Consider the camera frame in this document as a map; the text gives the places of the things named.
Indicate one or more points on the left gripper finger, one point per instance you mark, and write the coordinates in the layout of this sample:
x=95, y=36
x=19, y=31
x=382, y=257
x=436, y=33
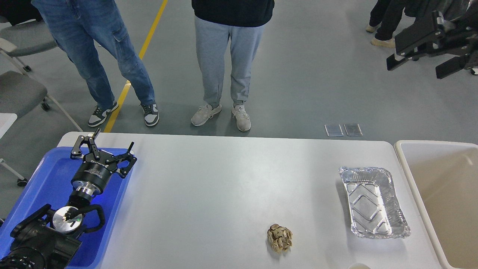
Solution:
x=128, y=157
x=76, y=152

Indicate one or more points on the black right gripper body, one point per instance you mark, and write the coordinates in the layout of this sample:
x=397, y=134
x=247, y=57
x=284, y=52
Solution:
x=461, y=36

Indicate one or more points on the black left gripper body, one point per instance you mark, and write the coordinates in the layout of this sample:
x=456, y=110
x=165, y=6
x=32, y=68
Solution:
x=94, y=173

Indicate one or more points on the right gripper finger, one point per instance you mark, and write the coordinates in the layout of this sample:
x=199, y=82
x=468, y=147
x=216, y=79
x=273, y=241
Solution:
x=423, y=38
x=450, y=67

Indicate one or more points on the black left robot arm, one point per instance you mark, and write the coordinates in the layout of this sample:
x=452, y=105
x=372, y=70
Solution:
x=65, y=216

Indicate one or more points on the person in black trousers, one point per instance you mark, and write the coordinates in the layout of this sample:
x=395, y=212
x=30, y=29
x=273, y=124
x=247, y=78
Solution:
x=384, y=20

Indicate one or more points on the grey chair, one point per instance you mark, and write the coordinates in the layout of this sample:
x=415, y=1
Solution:
x=25, y=39
x=19, y=94

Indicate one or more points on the beige plastic bin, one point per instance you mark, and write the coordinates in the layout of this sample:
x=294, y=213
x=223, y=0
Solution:
x=443, y=177

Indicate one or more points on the right clear floor plate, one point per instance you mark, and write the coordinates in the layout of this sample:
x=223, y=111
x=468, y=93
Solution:
x=353, y=130

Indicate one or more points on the clear floor plate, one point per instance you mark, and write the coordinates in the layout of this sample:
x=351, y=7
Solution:
x=334, y=130
x=353, y=130

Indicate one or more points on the grey chair upper left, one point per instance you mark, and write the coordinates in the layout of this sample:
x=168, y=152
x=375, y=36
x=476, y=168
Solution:
x=25, y=39

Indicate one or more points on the person in blue jeans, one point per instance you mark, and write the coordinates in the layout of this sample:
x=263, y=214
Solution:
x=76, y=26

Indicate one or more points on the left clear floor plate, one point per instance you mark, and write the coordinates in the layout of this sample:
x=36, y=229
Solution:
x=334, y=130

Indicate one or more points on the aluminium foil tray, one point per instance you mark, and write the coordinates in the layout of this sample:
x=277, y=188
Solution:
x=374, y=209

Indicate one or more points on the crumpled brown paper ball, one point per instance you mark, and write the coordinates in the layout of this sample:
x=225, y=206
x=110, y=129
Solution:
x=279, y=238

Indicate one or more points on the white cup rim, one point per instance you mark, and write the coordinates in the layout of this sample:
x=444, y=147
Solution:
x=358, y=266

